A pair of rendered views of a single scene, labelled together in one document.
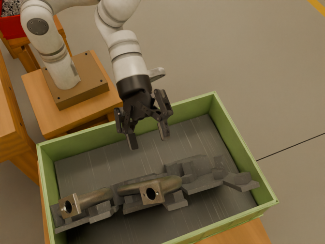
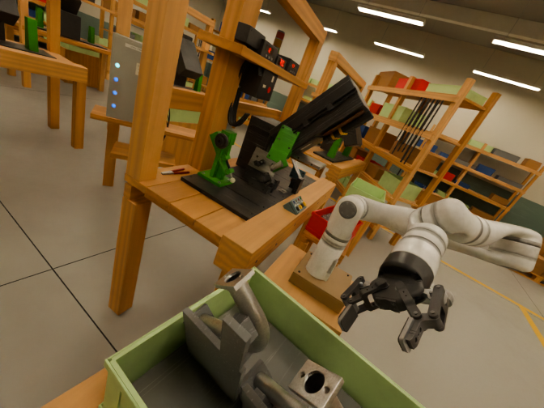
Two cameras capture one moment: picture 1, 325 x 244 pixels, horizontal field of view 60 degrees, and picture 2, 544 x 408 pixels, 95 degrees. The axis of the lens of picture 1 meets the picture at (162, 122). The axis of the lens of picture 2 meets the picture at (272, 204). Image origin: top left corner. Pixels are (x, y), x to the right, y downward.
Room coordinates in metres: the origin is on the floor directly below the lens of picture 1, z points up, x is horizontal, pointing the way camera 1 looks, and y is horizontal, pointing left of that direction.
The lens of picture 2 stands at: (-0.04, -0.03, 1.44)
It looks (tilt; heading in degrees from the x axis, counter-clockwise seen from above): 24 degrees down; 46
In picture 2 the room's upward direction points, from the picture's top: 23 degrees clockwise
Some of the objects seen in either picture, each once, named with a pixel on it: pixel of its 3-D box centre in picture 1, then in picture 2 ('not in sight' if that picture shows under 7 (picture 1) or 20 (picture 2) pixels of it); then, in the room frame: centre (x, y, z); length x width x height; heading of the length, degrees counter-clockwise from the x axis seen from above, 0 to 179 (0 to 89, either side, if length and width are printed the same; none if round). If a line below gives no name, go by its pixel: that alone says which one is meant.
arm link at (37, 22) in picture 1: (42, 28); (346, 218); (0.72, 0.38, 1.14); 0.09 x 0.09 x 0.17; 16
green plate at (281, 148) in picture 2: not in sight; (285, 145); (0.95, 1.07, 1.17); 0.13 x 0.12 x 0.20; 28
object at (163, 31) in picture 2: not in sight; (252, 91); (0.84, 1.43, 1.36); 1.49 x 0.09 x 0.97; 28
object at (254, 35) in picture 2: not in sight; (250, 37); (0.62, 1.22, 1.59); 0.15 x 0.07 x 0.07; 28
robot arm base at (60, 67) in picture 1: (59, 64); (326, 253); (0.71, 0.37, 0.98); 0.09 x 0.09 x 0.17; 31
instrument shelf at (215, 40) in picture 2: not in sight; (265, 66); (0.86, 1.39, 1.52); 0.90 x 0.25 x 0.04; 28
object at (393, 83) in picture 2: not in sight; (383, 148); (4.18, 2.28, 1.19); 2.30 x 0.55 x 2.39; 63
